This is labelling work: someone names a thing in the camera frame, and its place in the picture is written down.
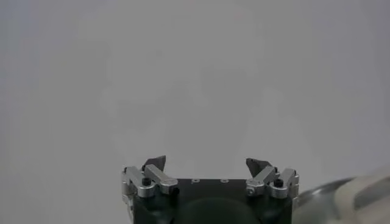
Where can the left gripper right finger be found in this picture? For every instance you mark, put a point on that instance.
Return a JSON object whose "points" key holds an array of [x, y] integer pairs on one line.
{"points": [[268, 182]]}

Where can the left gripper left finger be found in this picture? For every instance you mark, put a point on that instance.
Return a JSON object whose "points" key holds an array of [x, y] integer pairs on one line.
{"points": [[152, 179]]}

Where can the round glass pot lid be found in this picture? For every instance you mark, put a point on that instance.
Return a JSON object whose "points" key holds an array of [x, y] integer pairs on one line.
{"points": [[350, 198]]}

